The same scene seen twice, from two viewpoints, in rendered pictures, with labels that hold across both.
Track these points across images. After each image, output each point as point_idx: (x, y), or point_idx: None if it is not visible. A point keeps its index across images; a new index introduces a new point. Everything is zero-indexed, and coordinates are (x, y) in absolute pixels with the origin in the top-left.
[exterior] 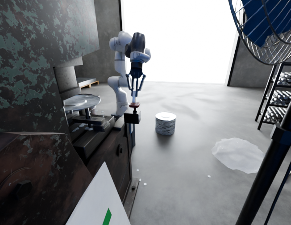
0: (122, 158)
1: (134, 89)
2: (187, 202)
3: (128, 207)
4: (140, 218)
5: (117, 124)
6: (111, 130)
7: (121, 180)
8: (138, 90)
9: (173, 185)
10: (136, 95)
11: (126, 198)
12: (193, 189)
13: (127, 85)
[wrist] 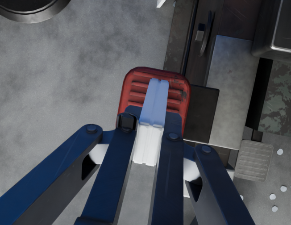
0: (195, 64)
1: (155, 173)
2: (53, 67)
3: (173, 49)
4: (148, 35)
5: (239, 61)
6: (258, 69)
7: (193, 46)
8: (110, 131)
9: (73, 107)
10: (129, 108)
11: (180, 68)
12: (33, 95)
13: (233, 183)
